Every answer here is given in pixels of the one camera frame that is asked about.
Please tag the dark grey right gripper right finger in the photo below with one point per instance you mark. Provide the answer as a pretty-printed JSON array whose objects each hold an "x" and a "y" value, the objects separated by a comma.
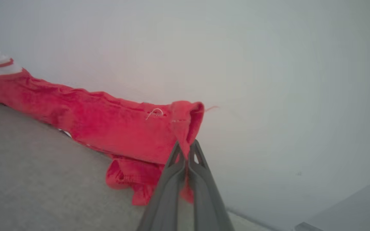
[{"x": 207, "y": 199}]

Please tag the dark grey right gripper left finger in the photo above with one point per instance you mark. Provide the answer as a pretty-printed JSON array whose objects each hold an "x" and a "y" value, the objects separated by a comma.
[{"x": 165, "y": 199}]

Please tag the red and white shirt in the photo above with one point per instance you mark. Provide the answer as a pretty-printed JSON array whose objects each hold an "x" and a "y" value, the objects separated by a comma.
[{"x": 108, "y": 128}]

